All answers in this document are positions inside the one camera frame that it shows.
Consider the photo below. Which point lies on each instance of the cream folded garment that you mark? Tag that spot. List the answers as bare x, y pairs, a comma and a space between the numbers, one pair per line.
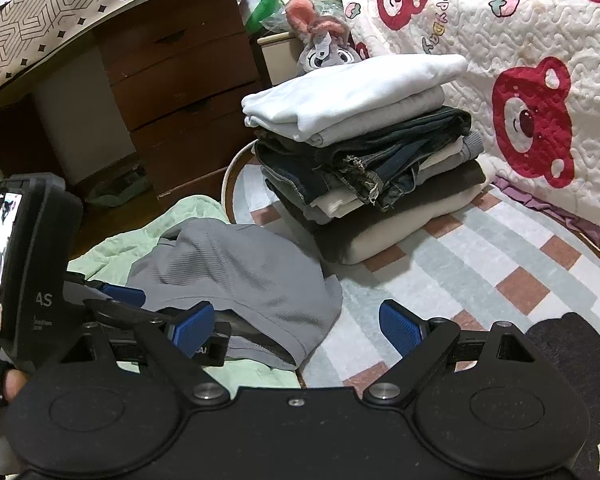
340, 201
384, 233

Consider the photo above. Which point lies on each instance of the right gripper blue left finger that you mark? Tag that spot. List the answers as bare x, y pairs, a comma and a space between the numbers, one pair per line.
169, 342

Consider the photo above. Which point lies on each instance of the cream folded bottom garment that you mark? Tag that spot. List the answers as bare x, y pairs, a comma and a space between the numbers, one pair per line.
384, 233

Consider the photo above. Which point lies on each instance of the beige bedside box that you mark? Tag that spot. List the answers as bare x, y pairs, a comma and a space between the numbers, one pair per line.
281, 53

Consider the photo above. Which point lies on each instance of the light green cloth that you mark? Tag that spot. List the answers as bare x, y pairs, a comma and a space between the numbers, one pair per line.
110, 261

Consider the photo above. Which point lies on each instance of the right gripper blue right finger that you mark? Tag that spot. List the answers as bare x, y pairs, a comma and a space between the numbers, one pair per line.
444, 365

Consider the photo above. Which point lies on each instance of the light grey folded garment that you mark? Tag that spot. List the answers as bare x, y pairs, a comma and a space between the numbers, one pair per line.
382, 117

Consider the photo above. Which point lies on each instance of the dark brown folded garment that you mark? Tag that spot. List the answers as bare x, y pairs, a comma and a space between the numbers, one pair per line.
331, 237

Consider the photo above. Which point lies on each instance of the grey bunny plush toy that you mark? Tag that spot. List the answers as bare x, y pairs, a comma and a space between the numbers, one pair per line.
325, 37

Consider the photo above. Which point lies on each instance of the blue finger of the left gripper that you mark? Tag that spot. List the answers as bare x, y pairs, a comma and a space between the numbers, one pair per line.
127, 295

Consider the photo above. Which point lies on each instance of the person's left hand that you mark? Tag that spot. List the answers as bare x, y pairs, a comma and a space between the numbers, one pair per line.
10, 384

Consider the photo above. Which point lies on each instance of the checkered bed sheet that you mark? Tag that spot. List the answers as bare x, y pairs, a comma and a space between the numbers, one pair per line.
493, 260

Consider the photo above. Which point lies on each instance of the grey waffle knit shirt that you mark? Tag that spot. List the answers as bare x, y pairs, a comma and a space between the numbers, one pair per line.
279, 301

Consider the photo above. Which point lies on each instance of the green plastic bag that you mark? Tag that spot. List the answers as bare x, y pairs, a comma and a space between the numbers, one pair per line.
254, 12

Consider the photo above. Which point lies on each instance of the brown wooden drawer cabinet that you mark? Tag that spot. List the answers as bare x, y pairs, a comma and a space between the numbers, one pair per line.
178, 70

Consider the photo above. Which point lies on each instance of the red bear quilted blanket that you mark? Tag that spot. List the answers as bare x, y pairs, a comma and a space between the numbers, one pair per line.
532, 85

